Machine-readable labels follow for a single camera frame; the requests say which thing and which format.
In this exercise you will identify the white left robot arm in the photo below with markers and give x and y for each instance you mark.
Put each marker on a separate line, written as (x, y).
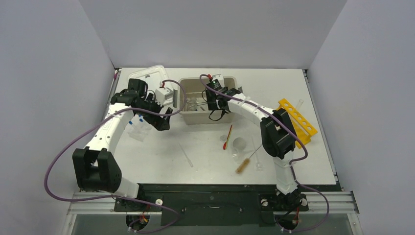
(95, 165)

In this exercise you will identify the black base frame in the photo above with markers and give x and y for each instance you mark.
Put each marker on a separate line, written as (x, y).
(220, 205)

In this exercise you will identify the beige plastic tub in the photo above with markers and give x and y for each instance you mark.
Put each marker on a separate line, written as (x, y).
(193, 88)

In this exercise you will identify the white plastic tub lid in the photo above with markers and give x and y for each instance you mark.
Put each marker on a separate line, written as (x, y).
(154, 77)

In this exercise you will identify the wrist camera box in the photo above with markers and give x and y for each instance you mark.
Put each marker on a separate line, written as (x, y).
(217, 78)
(164, 96)

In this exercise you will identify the small clear stopper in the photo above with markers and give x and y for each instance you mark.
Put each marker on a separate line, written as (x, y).
(224, 138)

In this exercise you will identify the small glass jar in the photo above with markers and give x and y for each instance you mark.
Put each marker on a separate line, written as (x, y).
(192, 105)

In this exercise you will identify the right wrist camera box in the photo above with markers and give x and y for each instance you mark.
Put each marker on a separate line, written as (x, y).
(217, 78)

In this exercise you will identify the clear glass funnel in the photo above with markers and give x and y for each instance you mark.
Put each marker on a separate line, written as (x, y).
(258, 164)

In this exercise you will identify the clear uncapped tube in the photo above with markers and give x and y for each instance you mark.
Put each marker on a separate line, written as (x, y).
(186, 156)

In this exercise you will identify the rainbow plastic spoon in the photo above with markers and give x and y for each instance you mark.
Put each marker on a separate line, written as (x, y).
(225, 145)

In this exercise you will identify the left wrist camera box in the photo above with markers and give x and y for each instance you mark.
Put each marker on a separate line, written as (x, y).
(164, 96)

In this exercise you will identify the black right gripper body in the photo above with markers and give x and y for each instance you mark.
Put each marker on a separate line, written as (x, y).
(211, 102)

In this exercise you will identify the large clear test tube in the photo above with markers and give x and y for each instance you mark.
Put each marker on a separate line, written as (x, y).
(299, 104)

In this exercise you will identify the test tube brush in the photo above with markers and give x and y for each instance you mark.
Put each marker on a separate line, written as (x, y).
(246, 162)

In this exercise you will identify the grey round ball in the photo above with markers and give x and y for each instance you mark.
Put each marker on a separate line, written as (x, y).
(239, 144)

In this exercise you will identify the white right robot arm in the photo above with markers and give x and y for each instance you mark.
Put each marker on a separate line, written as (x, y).
(277, 132)

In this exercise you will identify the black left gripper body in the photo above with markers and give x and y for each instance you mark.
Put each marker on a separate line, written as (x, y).
(152, 105)

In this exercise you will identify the yellow test tube rack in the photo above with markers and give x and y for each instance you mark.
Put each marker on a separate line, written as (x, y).
(303, 128)

